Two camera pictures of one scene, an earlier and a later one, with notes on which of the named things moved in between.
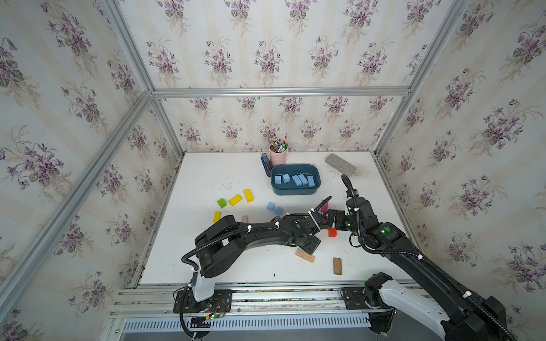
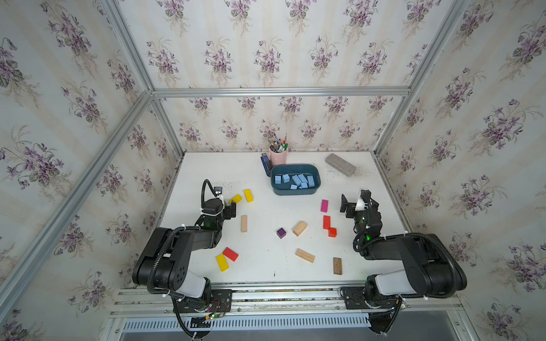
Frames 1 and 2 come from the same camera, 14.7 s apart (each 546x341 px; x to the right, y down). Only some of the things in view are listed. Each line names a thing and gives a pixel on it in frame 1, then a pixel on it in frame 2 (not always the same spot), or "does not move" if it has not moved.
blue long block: (303, 179) does not move
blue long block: (296, 180) does not move
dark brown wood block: (337, 263) does not move
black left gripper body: (312, 244) -> (226, 212)
